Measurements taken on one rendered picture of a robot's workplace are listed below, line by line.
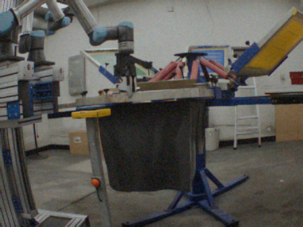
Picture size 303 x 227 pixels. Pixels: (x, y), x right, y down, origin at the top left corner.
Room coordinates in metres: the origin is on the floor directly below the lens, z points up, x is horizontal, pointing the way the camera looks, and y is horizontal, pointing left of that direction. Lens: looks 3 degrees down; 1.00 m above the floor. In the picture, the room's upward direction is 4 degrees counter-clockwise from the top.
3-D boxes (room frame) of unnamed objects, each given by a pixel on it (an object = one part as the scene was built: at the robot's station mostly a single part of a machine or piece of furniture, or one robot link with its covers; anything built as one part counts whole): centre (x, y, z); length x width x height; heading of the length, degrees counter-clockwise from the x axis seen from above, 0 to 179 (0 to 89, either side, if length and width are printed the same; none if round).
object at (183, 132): (1.70, 0.05, 0.74); 0.45 x 0.03 x 0.43; 72
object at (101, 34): (1.61, 0.19, 1.30); 0.11 x 0.11 x 0.08; 25
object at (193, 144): (1.87, -0.22, 0.74); 0.46 x 0.04 x 0.42; 162
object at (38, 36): (1.98, 0.70, 1.42); 0.13 x 0.12 x 0.14; 59
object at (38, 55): (1.97, 0.70, 1.31); 0.15 x 0.15 x 0.10
